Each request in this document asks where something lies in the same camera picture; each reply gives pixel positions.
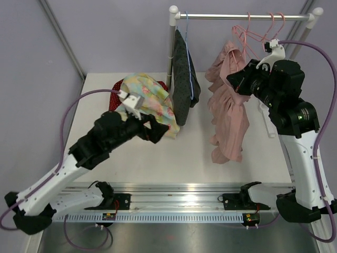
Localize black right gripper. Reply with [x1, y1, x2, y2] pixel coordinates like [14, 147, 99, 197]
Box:
[227, 60, 280, 109]

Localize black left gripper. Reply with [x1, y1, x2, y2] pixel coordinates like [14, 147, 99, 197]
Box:
[108, 109, 170, 152]

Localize yellow blue tie-dye skirt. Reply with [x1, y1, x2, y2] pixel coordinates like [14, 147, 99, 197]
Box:
[120, 73, 180, 139]

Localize pink pleated skirt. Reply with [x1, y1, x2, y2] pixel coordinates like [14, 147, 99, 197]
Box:
[205, 41, 250, 164]

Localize red polka dot skirt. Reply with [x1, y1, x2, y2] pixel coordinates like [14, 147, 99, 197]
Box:
[108, 79, 168, 111]

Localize pink hanger of tie-dye skirt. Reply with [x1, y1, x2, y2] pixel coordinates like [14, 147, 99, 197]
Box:
[231, 12, 260, 60]

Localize pink hanger of red skirt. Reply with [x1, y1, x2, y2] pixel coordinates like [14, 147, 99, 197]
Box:
[231, 12, 275, 43]

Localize pink hanger of white skirt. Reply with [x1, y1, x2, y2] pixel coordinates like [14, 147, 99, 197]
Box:
[260, 12, 286, 43]

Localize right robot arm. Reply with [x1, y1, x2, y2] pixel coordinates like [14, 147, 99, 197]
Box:
[226, 60, 336, 223]

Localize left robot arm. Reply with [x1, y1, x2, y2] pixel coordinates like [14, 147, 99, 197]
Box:
[5, 112, 169, 235]

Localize dark grey dotted skirt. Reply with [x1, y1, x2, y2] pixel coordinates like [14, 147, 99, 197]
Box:
[172, 30, 201, 126]

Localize white metal clothes rack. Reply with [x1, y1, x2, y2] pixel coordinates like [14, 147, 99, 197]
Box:
[166, 1, 324, 87]

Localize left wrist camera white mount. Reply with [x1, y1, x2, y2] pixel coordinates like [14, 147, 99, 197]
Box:
[118, 90, 144, 120]

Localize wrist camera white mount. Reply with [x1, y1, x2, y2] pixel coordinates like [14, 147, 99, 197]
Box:
[256, 39, 285, 71]
[118, 90, 144, 120]

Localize blue wire hanger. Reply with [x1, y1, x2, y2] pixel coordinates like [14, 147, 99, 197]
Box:
[181, 12, 194, 101]

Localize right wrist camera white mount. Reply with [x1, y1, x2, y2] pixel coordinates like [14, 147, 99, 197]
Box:
[256, 39, 285, 71]

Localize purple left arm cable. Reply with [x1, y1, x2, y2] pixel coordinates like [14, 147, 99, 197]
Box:
[0, 89, 124, 250]

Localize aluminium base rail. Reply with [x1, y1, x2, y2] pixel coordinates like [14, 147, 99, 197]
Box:
[52, 181, 295, 214]

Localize aluminium corner frame right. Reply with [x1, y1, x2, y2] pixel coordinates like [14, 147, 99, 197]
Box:
[285, 0, 317, 60]

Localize aluminium corner frame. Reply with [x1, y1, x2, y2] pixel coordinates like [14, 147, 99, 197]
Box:
[37, 0, 86, 82]
[285, 0, 317, 60]

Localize white slotted cable duct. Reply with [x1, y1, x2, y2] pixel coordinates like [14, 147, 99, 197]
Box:
[55, 212, 243, 223]

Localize aluminium corner frame left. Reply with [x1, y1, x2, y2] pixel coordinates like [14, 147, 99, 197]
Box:
[37, 0, 86, 82]

